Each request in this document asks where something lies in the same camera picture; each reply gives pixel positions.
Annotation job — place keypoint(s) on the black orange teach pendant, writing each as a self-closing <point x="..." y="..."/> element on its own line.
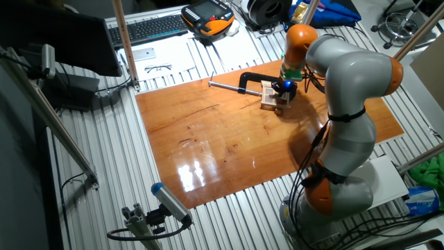
<point x="208" y="14"/>

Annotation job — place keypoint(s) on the silver smartphone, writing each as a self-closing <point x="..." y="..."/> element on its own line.
<point x="144" y="54"/>

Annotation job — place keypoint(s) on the black C-clamp with steel screw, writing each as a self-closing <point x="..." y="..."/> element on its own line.
<point x="251" y="77"/>

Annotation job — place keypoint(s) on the chrome stool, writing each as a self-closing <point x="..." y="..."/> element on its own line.
<point x="404" y="22"/>

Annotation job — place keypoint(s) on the beige panel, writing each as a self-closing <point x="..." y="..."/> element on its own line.
<point x="430" y="69"/>

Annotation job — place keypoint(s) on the black eyeglasses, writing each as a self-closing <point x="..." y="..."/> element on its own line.
<point x="158" y="66"/>

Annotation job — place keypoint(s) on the black keyboard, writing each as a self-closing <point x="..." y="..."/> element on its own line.
<point x="149" y="29"/>

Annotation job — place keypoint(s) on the silver depth camera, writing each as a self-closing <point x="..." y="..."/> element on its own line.
<point x="170" y="205"/>

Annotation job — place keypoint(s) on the yellow bag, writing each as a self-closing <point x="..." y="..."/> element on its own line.
<point x="300" y="10"/>

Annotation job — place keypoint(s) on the aluminium frame post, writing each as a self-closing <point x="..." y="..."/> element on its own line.
<point x="125" y="41"/>
<point x="416" y="36"/>
<point x="52" y="118"/>
<point x="311" y="12"/>
<point x="419" y="159"/>

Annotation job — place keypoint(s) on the green cloth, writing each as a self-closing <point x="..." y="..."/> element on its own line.
<point x="430" y="173"/>

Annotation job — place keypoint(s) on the white flat box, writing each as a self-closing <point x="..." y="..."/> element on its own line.
<point x="385" y="180"/>

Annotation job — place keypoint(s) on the large wooden board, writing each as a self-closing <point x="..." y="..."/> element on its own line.
<point x="208" y="139"/>

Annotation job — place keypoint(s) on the black monitor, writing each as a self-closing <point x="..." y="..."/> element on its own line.
<point x="52" y="38"/>

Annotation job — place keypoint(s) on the blue cloth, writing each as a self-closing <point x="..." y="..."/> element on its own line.
<point x="333" y="14"/>

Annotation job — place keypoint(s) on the dark grey box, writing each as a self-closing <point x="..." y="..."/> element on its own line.
<point x="76" y="92"/>

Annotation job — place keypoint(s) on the silver webcam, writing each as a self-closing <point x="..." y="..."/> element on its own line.
<point x="48" y="60"/>

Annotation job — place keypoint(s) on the miniature wooden sliding window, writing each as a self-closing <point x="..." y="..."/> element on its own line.
<point x="270" y="99"/>

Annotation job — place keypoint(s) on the blue white tissue pack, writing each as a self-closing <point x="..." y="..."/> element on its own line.
<point x="421" y="201"/>

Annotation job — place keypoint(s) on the aluminium camera mount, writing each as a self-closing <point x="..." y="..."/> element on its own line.
<point x="138" y="225"/>

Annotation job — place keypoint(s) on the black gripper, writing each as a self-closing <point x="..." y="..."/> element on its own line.
<point x="286" y="87"/>

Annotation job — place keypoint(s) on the white paper sheet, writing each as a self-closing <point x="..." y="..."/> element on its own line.
<point x="239" y="48"/>
<point x="166" y="52"/>

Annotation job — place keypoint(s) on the black filament spool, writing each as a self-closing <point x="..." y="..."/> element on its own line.
<point x="258" y="14"/>

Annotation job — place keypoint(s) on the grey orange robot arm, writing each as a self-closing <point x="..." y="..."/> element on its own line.
<point x="354" y="76"/>

